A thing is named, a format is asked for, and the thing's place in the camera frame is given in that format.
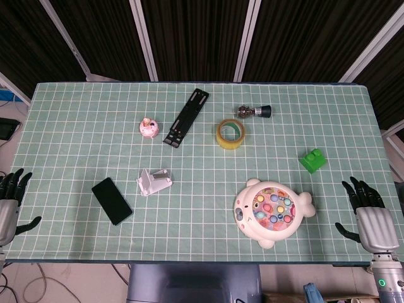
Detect white frame post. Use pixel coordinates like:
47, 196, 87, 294
39, 0, 121, 83
338, 11, 404, 84
129, 0, 159, 83
233, 0, 263, 83
0, 71, 32, 107
379, 119, 404, 178

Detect pink toy cake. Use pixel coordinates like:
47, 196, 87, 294
139, 117, 160, 140

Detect black box device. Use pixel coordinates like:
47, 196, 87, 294
0, 117, 21, 141

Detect yellow packing tape roll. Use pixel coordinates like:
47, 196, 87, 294
215, 118, 247, 150

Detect glass bulb with black cap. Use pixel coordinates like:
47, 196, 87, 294
237, 104, 273, 120

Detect green checkered tablecloth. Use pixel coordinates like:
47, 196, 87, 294
0, 82, 404, 264

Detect black smartphone with teal edge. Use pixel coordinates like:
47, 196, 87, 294
91, 177, 134, 227

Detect blue plastic object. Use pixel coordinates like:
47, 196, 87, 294
303, 282, 326, 303

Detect beige floor cable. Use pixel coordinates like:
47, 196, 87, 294
21, 263, 83, 303

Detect left black-silver robot hand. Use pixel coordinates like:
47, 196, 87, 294
0, 168, 42, 247

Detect white fishing game toy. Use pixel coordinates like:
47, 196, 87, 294
233, 177, 317, 251

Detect right black-silver robot hand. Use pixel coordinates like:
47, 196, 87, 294
335, 175, 400, 254

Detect green toy building block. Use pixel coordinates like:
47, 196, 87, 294
298, 148, 328, 175

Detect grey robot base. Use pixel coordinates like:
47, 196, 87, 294
126, 263, 263, 303

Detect white folding phone stand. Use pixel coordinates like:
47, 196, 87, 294
136, 168, 174, 198

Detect black bracket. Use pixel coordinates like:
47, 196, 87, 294
162, 88, 211, 148

